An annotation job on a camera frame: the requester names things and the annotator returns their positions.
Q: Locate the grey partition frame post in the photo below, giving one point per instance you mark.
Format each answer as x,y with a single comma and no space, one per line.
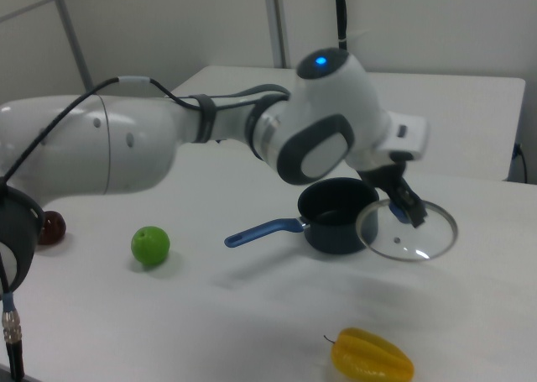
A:
71,33
277,21

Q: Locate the robot gripper body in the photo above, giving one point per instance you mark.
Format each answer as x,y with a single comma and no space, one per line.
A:
409,136

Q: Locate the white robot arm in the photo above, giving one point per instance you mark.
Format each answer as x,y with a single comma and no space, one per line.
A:
134,147

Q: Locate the black camera pole white band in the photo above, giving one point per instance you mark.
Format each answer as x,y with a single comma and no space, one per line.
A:
341,8

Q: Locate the white side table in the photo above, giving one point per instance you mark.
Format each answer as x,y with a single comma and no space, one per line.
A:
461,117

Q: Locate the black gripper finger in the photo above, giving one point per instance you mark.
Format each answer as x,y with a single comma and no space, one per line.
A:
415,210
382,180

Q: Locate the yellow starfruit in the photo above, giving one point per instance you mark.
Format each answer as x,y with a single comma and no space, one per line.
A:
369,357

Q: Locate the green apple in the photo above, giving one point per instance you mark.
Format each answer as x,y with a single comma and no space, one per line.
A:
150,245

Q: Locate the glass lid with blue knob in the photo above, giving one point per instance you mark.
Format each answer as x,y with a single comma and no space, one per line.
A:
419,247

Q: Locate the dark blue saucepan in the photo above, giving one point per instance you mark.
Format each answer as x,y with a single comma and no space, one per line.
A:
335,242

